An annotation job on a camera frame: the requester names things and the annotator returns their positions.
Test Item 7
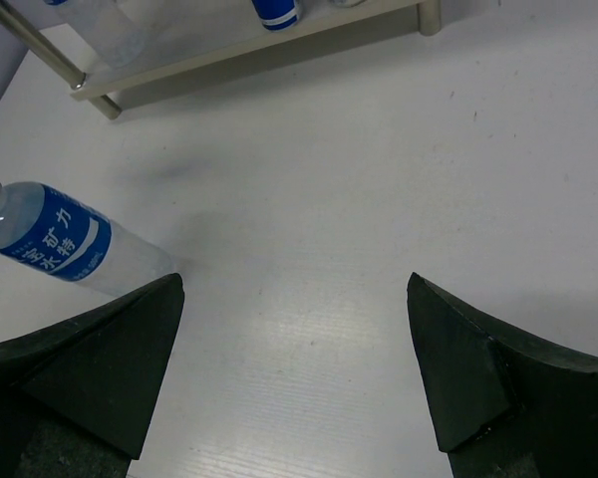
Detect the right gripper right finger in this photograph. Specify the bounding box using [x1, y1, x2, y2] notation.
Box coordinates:
[407, 274, 598, 477]

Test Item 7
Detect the blue red energy can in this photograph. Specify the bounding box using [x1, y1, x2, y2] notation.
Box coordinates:
[251, 0, 301, 31]

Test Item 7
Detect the white two-tier shelf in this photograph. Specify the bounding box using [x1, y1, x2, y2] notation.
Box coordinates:
[0, 1, 442, 120]

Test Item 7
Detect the silver energy can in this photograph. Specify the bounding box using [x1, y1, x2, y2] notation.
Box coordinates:
[329, 0, 365, 8]

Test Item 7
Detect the plastic water bottle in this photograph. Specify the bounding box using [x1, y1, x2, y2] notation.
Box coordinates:
[0, 181, 175, 297]
[45, 0, 147, 68]

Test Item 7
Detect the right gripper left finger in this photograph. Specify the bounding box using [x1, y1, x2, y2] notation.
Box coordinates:
[0, 274, 184, 477]

